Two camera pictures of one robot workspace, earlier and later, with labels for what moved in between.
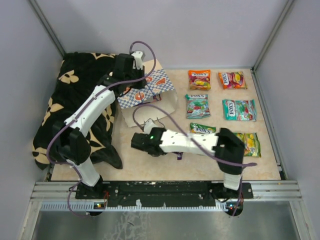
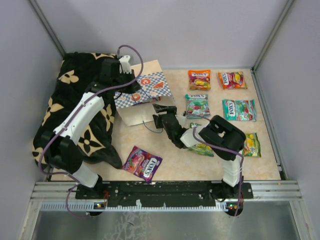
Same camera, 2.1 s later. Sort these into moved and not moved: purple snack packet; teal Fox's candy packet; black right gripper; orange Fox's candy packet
Moved: purple snack packet; black right gripper
Not moved: teal Fox's candy packet; orange Fox's candy packet
